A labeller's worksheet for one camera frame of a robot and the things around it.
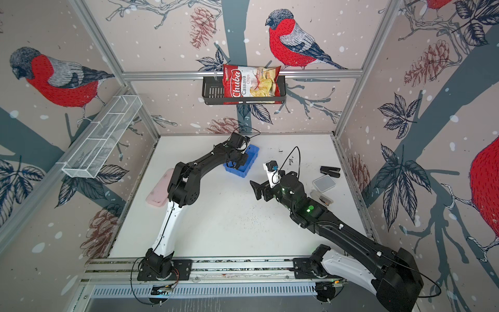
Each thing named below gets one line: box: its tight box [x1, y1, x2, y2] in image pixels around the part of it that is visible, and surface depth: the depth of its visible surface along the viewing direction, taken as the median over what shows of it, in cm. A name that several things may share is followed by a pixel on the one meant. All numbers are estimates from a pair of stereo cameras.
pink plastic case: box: [145, 168, 175, 208], surface depth 96 cm
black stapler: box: [319, 165, 342, 179], surface depth 103 cm
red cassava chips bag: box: [222, 64, 282, 105], surface depth 90 cm
